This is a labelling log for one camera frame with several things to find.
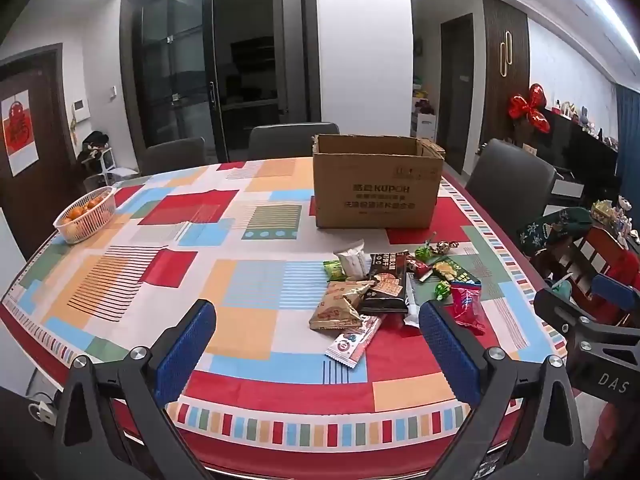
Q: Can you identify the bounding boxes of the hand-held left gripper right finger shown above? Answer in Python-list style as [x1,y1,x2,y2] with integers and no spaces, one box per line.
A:
[418,300,586,480]

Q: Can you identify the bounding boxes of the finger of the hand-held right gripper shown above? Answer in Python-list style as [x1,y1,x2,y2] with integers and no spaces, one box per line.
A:
[533,287,608,346]
[591,275,640,328]

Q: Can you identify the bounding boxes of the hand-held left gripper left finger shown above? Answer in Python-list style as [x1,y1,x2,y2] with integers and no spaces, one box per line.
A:
[52,299,218,480]

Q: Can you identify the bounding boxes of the brown cardboard box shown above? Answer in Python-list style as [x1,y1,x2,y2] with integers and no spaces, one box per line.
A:
[312,134,446,231]

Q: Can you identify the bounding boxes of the red cloth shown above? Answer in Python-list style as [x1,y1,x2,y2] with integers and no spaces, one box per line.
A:
[595,247,640,286]

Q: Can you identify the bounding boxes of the red snack packet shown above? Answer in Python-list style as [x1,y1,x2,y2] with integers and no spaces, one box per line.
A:
[450,282,486,336]

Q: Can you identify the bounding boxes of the brown wooden chair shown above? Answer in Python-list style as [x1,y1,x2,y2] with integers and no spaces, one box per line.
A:
[530,225,640,326]

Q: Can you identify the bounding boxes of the silver white snack packet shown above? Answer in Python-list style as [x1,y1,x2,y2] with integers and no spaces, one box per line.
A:
[402,272,426,328]

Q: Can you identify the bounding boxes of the green christmas cloth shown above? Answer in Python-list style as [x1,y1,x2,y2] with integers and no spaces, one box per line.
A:
[517,208,593,251]

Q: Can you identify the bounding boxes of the green chips packet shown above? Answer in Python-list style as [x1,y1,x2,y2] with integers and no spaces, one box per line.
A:
[431,256,482,286]

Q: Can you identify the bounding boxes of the colourful checked tablecloth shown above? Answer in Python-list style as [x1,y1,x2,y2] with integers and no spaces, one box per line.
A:
[0,157,571,466]

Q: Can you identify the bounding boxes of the dark brown biscuit packet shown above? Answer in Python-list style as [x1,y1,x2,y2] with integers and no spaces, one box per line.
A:
[361,251,412,315]

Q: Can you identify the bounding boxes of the small red wrapped candy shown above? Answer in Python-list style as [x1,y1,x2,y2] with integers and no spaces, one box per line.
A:
[406,255,433,283]

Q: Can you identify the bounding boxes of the pink white wafer packet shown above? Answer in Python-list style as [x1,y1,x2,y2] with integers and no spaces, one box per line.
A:
[325,314,383,368]

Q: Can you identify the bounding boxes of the green twisted wrapped candy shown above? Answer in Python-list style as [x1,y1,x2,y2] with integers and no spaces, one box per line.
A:
[415,232,438,263]

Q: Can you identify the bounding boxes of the cream white snack packet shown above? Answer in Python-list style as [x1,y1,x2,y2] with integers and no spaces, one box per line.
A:
[334,240,368,281]

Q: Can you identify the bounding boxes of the dark grey leather chair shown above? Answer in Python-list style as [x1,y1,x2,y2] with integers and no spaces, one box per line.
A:
[465,138,558,211]

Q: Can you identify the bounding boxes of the black cabinet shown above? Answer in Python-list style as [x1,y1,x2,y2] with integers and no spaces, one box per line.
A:
[530,107,621,206]

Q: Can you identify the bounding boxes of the blue curtain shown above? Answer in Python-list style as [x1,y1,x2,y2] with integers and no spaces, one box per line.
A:
[615,82,640,211]

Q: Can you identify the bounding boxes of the white plastic fruit basket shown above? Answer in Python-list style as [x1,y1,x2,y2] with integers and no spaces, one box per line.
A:
[53,186,117,245]

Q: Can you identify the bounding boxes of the pile of oranges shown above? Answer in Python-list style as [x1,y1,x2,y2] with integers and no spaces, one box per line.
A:
[61,191,108,223]

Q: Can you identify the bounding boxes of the row of small figurines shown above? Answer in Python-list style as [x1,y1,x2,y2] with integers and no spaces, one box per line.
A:
[552,101,620,147]

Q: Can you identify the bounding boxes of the dark chair back left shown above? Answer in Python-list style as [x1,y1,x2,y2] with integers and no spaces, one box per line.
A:
[141,137,206,177]

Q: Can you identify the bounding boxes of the red bow balloon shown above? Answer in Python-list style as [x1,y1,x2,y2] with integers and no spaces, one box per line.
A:
[509,83,551,133]

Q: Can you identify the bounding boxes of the white stool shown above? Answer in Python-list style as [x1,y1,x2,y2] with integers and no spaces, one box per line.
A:
[82,147,116,186]

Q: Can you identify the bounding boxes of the dark ribbed wooden door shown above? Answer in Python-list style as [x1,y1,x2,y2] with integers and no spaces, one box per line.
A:
[482,0,531,148]

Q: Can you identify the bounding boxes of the white storage box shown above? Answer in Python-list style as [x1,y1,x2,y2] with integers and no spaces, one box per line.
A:
[411,112,437,141]

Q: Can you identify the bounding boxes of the black bag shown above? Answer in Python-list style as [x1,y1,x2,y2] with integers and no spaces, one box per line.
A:
[77,131,111,161]

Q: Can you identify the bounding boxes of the dark interior door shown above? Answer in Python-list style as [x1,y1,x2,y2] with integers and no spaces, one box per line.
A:
[440,12,475,176]

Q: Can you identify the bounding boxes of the dark chair back middle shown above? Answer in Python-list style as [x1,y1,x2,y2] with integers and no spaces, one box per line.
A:
[248,122,341,162]

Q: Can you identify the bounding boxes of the colourful toys on shelf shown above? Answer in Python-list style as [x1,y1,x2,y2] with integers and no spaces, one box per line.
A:
[412,89,436,116]

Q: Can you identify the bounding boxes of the brown wooden door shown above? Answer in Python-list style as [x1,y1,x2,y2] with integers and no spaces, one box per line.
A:
[0,50,76,261]

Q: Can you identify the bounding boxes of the red white door poster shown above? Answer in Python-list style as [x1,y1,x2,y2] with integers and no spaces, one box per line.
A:
[1,89,40,177]

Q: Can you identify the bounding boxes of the black glass sliding door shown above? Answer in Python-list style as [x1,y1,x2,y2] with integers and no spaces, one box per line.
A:
[120,0,321,163]

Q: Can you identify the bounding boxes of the ceiling light strip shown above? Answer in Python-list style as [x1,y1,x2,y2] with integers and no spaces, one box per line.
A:
[560,0,640,56]

